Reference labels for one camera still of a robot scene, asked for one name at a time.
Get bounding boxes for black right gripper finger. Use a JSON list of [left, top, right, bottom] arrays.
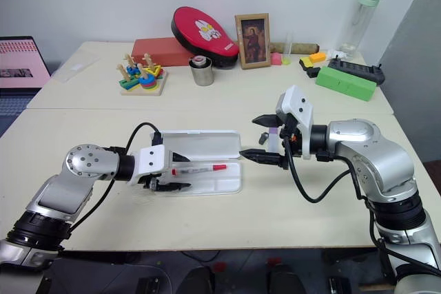
[[239, 148, 287, 171], [252, 113, 278, 128]]

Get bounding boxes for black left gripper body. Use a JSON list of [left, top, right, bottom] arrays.
[[137, 169, 174, 192]]

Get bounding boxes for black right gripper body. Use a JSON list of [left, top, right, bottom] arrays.
[[275, 112, 305, 171]]

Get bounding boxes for small purple eraser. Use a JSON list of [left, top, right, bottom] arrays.
[[258, 127, 280, 154]]

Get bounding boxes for red whiteboard marker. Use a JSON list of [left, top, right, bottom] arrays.
[[170, 163, 228, 176]]

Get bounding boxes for white plastic pencil case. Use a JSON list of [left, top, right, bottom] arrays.
[[148, 129, 244, 196]]

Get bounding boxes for long green foam block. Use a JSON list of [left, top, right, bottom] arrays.
[[315, 66, 378, 103]]

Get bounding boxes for metal cup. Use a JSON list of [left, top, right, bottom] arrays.
[[187, 56, 215, 87]]

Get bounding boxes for clear plastic measuring tube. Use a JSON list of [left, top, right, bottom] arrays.
[[283, 32, 294, 64]]

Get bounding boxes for framed portrait picture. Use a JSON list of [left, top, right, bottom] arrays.
[[234, 12, 272, 70]]

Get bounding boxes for orange foam block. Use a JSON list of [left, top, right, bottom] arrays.
[[308, 51, 327, 65]]

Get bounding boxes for brown cork roll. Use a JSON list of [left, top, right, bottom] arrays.
[[268, 41, 321, 55]]

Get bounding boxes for wooden shape stacking toy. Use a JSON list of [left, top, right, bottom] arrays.
[[118, 52, 169, 96]]

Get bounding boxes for dark rounded pedal shape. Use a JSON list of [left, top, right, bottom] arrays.
[[267, 264, 305, 294], [183, 265, 217, 294]]

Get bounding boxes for red padded boxing mitt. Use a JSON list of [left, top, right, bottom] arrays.
[[170, 6, 240, 68]]

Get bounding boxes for red rectangular block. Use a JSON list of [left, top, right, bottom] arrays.
[[130, 36, 194, 67]]

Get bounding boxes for clear bottle with green lid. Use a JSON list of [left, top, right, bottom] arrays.
[[338, 0, 384, 60]]

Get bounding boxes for clear plastic sheet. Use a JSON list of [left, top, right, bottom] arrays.
[[54, 54, 101, 84]]

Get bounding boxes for open laptop computer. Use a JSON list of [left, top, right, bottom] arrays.
[[0, 35, 52, 137]]

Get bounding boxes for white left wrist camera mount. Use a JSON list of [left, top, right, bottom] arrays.
[[128, 145, 174, 187]]

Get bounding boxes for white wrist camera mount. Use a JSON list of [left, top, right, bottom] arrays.
[[275, 84, 314, 160], [128, 145, 174, 187]]

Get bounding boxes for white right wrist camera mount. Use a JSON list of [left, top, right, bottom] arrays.
[[275, 84, 314, 160]]

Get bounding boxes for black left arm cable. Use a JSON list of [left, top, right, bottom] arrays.
[[67, 122, 163, 240]]

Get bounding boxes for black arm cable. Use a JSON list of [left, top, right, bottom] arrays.
[[283, 118, 354, 204], [67, 122, 163, 240]]

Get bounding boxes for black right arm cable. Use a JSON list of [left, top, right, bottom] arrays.
[[283, 118, 354, 204]]

